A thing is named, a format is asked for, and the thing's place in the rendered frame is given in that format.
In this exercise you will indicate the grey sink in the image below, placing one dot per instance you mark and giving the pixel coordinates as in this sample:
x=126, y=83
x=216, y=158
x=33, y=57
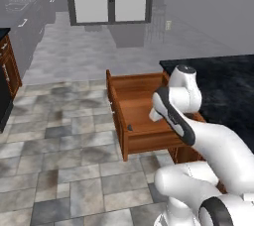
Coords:
x=17, y=5

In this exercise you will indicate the grey cabinet run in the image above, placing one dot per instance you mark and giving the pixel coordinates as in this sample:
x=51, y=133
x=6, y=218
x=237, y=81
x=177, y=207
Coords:
x=29, y=28

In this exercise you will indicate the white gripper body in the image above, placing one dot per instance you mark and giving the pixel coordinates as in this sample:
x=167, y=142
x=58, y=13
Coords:
x=154, y=115

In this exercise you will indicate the black appliance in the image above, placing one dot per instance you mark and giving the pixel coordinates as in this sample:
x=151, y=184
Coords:
x=4, y=104

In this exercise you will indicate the brown wooden cabinet run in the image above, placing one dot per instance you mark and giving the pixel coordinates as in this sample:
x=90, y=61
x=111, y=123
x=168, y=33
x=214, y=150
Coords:
x=11, y=71

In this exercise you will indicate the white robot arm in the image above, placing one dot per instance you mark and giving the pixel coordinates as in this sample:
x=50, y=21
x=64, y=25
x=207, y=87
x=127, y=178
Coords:
x=218, y=144

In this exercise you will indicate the open wooden drawer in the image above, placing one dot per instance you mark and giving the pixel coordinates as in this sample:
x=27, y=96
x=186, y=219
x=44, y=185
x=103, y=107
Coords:
x=139, y=104

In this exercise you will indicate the small dark grey knob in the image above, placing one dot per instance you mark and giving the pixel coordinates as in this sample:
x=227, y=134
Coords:
x=130, y=127

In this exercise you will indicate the white wall outlet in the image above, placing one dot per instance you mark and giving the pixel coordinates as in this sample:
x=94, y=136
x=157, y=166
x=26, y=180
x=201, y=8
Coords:
x=168, y=25

